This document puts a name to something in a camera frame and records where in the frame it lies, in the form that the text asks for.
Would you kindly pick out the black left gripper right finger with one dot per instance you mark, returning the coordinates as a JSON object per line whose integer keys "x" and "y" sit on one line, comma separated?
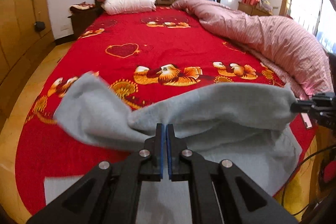
{"x": 220, "y": 192}

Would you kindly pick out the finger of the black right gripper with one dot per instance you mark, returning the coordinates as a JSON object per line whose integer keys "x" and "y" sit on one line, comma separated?
{"x": 301, "y": 106}

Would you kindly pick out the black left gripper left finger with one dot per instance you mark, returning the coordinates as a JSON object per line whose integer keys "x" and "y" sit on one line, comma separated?
{"x": 109, "y": 193}

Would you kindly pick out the grey pants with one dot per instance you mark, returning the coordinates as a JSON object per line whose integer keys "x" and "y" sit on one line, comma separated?
{"x": 247, "y": 124}

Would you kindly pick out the white pink smartphone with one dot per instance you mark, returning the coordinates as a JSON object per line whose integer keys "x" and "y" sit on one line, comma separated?
{"x": 306, "y": 120}

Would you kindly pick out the pink striped duvet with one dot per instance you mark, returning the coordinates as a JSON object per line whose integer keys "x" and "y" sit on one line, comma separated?
{"x": 279, "y": 42}

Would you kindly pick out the window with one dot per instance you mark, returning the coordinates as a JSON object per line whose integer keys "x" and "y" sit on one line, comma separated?
{"x": 318, "y": 18}

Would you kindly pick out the red patterned bed blanket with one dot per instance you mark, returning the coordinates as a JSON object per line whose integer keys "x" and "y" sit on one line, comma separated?
{"x": 145, "y": 58}

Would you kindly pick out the dark wooden nightstand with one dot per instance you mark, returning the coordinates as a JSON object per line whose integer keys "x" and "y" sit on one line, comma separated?
{"x": 82, "y": 19}

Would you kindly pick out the wooden wardrobe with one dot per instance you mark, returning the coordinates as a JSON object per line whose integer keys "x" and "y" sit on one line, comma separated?
{"x": 19, "y": 41}

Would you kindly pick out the folded cloth on nightstand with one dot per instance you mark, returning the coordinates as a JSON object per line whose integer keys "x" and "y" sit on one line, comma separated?
{"x": 82, "y": 6}

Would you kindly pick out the white lower pillow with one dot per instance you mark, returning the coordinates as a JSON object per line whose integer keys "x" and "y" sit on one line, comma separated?
{"x": 113, "y": 7}

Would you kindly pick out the black wall-mounted device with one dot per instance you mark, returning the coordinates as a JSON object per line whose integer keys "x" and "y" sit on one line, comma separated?
{"x": 39, "y": 26}

